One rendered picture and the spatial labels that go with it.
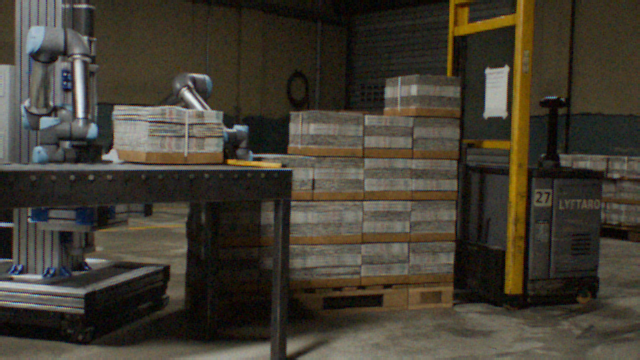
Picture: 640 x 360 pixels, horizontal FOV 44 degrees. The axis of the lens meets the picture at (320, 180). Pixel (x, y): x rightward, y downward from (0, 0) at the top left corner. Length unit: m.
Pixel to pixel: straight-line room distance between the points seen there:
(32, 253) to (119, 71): 7.19
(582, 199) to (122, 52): 7.60
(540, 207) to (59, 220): 2.58
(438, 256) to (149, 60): 7.48
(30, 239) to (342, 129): 1.64
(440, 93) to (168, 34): 7.47
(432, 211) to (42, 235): 2.04
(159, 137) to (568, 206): 2.49
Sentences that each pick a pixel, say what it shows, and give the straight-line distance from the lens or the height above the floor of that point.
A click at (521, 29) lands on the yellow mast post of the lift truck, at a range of 4.52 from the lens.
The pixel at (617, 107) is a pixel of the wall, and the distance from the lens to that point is 10.45.
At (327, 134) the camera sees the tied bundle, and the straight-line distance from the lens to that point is 4.12.
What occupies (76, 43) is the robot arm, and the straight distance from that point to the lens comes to 3.45.
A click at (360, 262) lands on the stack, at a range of 4.25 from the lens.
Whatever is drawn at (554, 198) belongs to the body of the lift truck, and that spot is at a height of 0.62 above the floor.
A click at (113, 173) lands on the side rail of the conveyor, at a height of 0.79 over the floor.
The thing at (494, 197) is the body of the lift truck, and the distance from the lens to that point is 4.89.
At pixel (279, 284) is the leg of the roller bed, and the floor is 0.33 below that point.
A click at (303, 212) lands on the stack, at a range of 4.08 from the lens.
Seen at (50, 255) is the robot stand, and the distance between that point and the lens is 4.02.
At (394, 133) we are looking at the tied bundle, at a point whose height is 0.97.
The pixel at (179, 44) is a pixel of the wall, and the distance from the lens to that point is 11.58.
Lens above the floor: 0.93
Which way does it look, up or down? 3 degrees down
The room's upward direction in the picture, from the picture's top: 2 degrees clockwise
